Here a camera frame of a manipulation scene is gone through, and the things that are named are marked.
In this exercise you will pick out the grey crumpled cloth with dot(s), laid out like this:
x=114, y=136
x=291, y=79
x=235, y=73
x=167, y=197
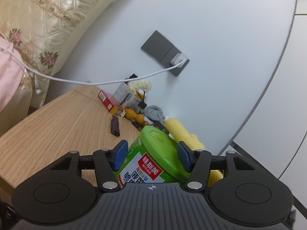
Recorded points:
x=154, y=113

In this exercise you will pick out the pink blanket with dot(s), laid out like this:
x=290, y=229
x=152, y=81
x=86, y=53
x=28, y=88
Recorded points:
x=9, y=76

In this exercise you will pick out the grey wall socket panel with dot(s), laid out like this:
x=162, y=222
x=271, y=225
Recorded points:
x=158, y=46

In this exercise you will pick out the green lidded container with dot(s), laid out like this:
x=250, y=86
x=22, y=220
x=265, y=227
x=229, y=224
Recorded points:
x=158, y=148

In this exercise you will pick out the dark lighter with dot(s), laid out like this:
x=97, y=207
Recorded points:
x=115, y=125

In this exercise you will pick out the yellow patterned small pack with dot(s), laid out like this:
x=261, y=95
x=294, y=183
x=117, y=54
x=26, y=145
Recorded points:
x=118, y=112

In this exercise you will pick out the white charger plug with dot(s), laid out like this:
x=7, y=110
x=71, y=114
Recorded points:
x=178, y=59

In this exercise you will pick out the white wardrobe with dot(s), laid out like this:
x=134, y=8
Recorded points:
x=287, y=100

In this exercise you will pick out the yellow cleaning cloth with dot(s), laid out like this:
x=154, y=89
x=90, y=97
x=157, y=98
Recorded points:
x=182, y=131

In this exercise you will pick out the red flat box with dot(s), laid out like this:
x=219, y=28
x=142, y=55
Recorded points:
x=109, y=99

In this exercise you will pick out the yellow capped white bottle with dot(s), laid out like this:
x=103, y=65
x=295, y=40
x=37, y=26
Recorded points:
x=133, y=100

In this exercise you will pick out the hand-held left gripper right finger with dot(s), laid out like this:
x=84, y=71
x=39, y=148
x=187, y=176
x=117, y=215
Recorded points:
x=183, y=157

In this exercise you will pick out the cream padded headboard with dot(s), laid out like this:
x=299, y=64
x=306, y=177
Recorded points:
x=79, y=28

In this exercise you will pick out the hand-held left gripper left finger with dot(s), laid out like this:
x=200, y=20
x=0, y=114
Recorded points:
x=120, y=155

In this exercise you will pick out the cream quilted pillow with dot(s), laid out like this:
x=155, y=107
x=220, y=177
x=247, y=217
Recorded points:
x=40, y=16

